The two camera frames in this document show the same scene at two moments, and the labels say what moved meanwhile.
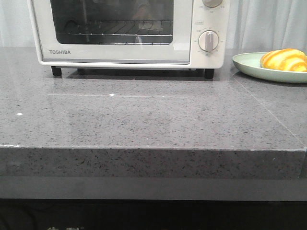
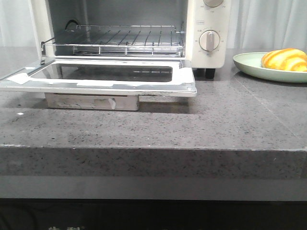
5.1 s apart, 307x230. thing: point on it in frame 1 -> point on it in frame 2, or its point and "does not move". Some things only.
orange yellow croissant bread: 288,59 does not move
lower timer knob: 208,40 does not move
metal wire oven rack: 163,27 -> 119,40
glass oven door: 114,31 -> 159,76
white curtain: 252,25 does not move
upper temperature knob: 212,3 does not move
